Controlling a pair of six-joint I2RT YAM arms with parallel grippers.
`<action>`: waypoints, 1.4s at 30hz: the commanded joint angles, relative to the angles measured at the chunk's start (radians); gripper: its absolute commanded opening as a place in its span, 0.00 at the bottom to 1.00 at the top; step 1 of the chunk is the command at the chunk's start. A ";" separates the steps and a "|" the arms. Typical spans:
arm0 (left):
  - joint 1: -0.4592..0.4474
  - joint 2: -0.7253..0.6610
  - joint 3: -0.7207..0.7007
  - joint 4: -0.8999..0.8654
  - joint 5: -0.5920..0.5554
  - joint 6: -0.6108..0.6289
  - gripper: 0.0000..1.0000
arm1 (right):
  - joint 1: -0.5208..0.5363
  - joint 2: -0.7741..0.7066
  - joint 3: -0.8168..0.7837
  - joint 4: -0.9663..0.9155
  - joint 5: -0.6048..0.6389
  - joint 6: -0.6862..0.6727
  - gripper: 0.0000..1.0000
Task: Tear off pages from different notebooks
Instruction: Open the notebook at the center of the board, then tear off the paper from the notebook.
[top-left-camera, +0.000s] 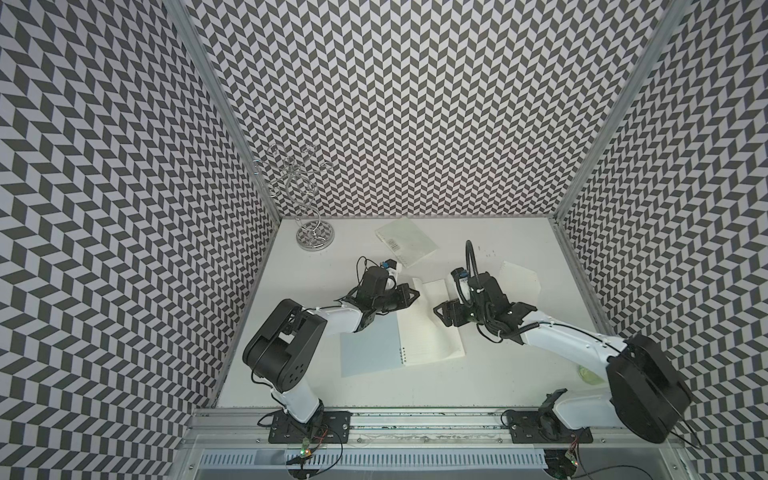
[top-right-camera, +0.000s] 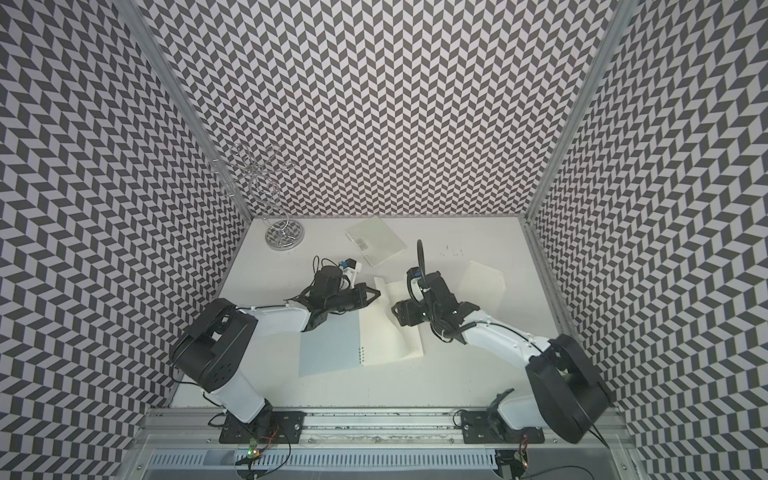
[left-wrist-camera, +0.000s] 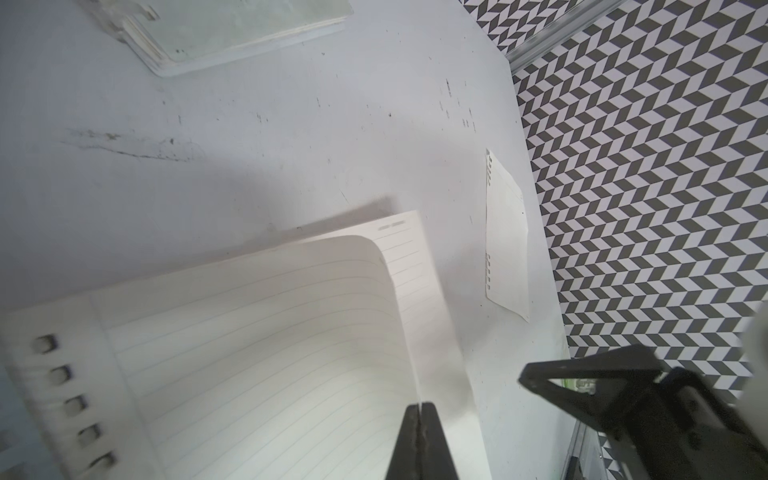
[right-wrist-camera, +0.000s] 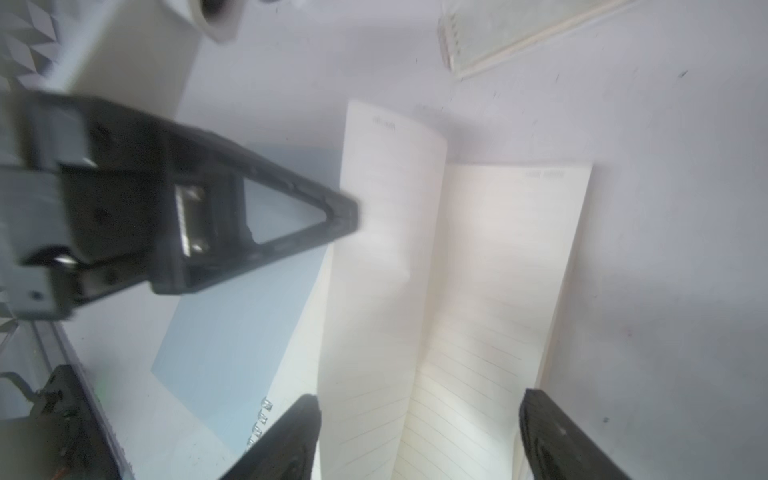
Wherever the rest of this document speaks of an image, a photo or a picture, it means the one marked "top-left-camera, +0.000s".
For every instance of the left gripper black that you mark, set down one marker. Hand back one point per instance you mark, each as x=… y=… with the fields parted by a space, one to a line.
x=402 y=290

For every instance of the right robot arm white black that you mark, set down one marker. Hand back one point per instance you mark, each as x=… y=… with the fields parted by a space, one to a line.
x=641 y=390

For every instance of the torn cream notebook page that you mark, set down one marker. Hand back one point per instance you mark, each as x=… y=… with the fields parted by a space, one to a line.
x=519 y=284

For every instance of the small white spiral notebook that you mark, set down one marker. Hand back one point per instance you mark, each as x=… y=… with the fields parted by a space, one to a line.
x=406 y=241

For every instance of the aluminium front rail frame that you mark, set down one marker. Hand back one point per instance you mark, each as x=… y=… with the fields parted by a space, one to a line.
x=405 y=443

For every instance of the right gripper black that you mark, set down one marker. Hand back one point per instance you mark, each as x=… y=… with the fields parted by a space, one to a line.
x=448 y=307

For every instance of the large white spiral notebook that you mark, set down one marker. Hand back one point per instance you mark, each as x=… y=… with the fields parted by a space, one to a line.
x=406 y=338

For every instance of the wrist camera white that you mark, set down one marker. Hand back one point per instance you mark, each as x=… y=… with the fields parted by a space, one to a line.
x=391 y=265
x=463 y=276

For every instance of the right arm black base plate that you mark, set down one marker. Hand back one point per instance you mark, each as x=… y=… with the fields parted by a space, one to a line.
x=532 y=427

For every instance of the right circuit board with wires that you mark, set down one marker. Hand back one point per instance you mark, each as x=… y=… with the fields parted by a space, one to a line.
x=566 y=463

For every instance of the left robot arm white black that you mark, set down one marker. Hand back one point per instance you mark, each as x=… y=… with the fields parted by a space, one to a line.
x=281 y=351

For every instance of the left circuit board with wires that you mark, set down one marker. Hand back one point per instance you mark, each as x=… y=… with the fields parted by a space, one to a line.
x=298 y=464

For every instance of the green round object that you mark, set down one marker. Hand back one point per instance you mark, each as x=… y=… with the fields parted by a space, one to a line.
x=589 y=377

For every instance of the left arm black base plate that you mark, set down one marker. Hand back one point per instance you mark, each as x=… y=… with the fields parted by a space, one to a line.
x=284 y=429

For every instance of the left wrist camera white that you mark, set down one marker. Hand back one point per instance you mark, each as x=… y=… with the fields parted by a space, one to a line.
x=391 y=265

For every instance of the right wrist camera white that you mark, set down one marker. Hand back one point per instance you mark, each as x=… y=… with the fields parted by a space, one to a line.
x=463 y=276

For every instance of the silver wire jewelry stand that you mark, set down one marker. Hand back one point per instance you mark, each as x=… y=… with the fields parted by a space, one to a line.
x=293 y=175

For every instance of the circuit board with wires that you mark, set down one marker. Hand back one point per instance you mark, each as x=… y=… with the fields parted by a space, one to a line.
x=566 y=463
x=298 y=464

